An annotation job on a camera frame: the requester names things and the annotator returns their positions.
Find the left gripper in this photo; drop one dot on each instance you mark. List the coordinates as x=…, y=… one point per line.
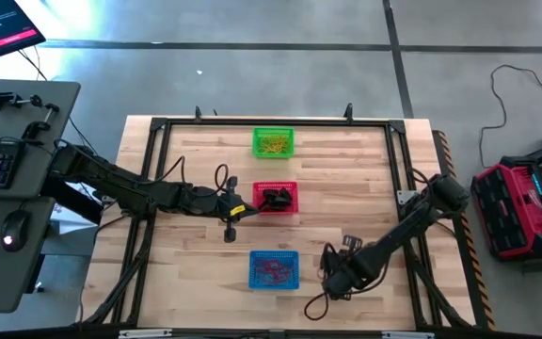
x=226, y=205

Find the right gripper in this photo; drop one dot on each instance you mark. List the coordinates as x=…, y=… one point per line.
x=367, y=266

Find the black rubber band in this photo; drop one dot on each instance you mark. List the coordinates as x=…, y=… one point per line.
x=286, y=194
x=275, y=205
x=270, y=193

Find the yellow rubber band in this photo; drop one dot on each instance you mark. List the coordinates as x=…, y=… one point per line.
x=267, y=147
x=284, y=143

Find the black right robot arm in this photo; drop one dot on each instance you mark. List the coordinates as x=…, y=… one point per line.
x=412, y=221

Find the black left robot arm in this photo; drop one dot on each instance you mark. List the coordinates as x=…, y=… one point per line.
x=116, y=181

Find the red plastic basket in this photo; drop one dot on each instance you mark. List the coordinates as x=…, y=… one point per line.
x=258, y=188

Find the blue plastic basket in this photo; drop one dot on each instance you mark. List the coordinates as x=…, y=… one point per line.
x=257, y=256

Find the green plastic basket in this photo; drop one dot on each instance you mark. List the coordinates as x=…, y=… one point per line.
x=257, y=133

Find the black yellow hazard strip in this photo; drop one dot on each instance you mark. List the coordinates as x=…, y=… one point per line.
x=468, y=245

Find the black angled base block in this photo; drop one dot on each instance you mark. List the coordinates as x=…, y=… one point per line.
x=75, y=202

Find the red black equipment case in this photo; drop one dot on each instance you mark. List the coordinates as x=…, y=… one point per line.
x=511, y=212

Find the black desk clamp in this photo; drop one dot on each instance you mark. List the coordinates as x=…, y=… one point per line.
x=36, y=128
x=5, y=100

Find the black computer mouse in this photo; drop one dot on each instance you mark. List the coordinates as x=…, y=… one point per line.
x=17, y=230

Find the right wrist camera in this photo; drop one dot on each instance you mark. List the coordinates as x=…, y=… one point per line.
x=339, y=282

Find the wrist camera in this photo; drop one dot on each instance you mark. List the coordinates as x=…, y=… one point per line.
x=339, y=282
x=203, y=198

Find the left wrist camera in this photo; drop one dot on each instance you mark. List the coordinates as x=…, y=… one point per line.
x=203, y=198

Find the silver metal bracket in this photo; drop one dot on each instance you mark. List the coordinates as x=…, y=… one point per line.
x=407, y=335
x=144, y=334

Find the black aluminium table frame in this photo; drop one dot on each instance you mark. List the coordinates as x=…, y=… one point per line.
x=275, y=121

